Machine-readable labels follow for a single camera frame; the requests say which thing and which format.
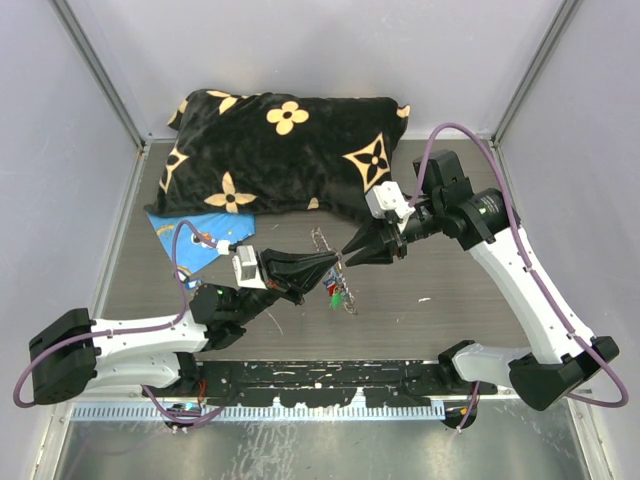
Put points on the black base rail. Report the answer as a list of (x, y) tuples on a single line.
[(384, 383)]

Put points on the black floral plush pillow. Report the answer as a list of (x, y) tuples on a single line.
[(274, 153)]

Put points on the blue cartoon cloth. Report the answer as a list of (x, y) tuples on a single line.
[(191, 253)]

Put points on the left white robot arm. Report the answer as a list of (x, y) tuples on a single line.
[(76, 352)]

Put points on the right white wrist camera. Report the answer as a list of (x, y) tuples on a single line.
[(386, 201)]

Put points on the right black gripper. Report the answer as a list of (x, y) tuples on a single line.
[(380, 240)]

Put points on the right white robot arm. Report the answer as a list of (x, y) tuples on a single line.
[(563, 353)]

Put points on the white slotted cable duct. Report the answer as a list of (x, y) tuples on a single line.
[(356, 411)]

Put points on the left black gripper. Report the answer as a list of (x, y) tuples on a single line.
[(291, 274)]

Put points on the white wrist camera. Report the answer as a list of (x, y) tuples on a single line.
[(245, 264), (386, 201)]

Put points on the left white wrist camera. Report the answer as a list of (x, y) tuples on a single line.
[(245, 264)]

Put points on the green tagged key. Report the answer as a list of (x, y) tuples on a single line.
[(336, 301)]

